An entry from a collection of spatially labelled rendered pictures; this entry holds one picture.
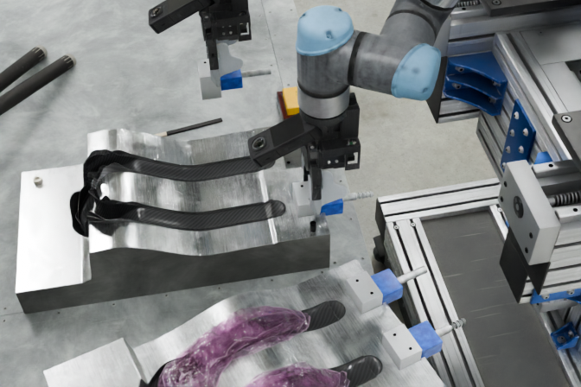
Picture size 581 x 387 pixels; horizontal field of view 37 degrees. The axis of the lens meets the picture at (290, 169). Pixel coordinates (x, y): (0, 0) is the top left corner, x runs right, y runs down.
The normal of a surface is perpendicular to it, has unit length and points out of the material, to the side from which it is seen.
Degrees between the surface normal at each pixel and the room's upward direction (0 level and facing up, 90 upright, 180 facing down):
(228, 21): 90
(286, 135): 28
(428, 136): 0
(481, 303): 0
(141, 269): 90
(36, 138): 0
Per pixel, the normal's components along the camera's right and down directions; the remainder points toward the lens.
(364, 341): -0.02, -0.68
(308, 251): 0.17, 0.72
